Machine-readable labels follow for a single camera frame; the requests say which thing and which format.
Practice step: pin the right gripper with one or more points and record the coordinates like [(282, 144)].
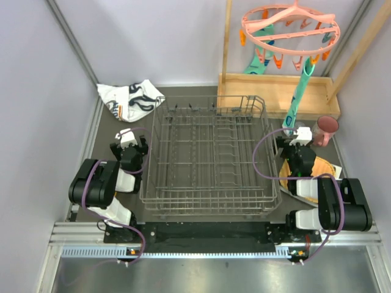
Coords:
[(281, 143)]

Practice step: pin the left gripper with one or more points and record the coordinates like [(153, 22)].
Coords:
[(143, 149)]

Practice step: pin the yellow woven-pattern plate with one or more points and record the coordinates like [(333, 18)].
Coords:
[(320, 166)]

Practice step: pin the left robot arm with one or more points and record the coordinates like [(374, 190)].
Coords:
[(96, 184)]

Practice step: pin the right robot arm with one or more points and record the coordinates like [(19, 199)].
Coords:
[(338, 204)]

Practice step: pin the clear glass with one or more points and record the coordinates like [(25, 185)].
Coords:
[(299, 124)]

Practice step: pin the black floral square plate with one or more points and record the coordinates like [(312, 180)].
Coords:
[(312, 201)]

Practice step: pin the pink ceramic mug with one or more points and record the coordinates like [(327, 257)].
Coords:
[(323, 130)]

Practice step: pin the white printed cloth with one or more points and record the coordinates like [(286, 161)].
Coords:
[(132, 102)]

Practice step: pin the teal patterned sock front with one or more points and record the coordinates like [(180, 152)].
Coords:
[(291, 115)]

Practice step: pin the pink round clothes hanger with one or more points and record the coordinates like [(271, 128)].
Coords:
[(289, 30)]

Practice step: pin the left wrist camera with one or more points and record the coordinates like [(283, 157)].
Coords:
[(126, 138)]

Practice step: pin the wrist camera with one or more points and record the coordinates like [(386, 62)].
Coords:
[(126, 138), (303, 137)]

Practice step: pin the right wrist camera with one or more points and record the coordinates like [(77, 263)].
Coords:
[(303, 137)]

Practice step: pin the wooden tray frame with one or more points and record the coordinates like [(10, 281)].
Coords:
[(273, 92)]

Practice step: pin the grey wire dish rack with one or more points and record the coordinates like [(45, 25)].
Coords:
[(210, 160)]

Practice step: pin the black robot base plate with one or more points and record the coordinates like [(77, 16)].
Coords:
[(221, 237)]

